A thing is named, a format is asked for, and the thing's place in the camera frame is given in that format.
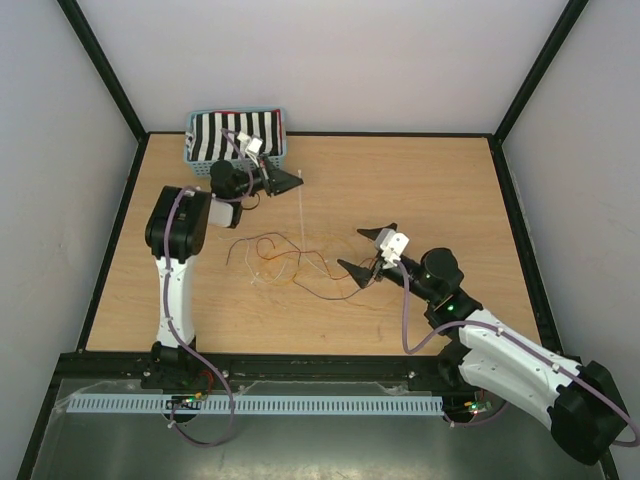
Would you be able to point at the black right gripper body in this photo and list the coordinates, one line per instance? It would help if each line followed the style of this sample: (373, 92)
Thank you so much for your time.
(392, 274)

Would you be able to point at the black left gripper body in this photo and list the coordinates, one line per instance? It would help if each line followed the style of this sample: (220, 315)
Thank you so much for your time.
(263, 173)

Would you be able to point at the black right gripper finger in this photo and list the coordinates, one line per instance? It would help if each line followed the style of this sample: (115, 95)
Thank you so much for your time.
(381, 236)
(362, 276)

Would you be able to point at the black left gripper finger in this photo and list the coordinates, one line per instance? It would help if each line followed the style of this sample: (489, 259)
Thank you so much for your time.
(283, 185)
(279, 176)

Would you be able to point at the clear zip tie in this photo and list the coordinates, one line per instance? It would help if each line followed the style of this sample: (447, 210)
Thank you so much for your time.
(301, 216)

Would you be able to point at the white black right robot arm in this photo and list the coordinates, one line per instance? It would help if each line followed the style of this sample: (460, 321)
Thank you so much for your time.
(580, 405)

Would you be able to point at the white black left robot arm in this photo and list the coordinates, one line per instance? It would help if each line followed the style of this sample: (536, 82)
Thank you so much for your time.
(175, 234)

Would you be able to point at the black white striped cloth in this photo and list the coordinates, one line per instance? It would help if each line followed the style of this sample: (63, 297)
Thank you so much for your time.
(235, 132)

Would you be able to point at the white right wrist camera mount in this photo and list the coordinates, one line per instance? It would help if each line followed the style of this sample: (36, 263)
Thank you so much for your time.
(394, 252)

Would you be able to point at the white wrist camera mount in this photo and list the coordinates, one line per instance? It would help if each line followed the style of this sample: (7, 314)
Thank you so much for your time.
(394, 252)
(250, 145)

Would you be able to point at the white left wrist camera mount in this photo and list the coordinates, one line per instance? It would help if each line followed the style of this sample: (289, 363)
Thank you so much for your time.
(250, 145)

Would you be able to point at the light blue slotted cable duct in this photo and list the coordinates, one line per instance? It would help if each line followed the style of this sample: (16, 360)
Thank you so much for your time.
(256, 405)

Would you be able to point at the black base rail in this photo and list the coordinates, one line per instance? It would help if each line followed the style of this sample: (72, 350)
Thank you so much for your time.
(418, 373)

